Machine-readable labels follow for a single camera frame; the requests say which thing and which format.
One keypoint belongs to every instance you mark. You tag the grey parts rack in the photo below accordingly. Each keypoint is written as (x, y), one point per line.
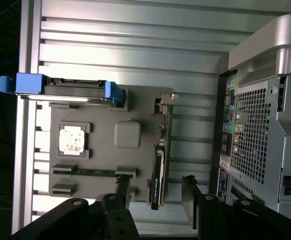
(105, 155)

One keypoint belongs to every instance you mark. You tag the open PC case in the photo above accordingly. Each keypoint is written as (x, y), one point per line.
(250, 125)

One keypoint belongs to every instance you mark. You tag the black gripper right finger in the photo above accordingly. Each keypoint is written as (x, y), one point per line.
(210, 215)

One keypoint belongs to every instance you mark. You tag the hard disk with blue caddy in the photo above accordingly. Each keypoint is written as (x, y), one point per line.
(30, 83)

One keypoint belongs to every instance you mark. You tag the green RAM stick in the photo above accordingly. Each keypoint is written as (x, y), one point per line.
(95, 172)

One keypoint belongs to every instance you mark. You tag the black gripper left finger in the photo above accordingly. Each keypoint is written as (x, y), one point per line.
(115, 215)

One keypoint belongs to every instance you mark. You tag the silver CPU chip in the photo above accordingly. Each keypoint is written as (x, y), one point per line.
(71, 138)

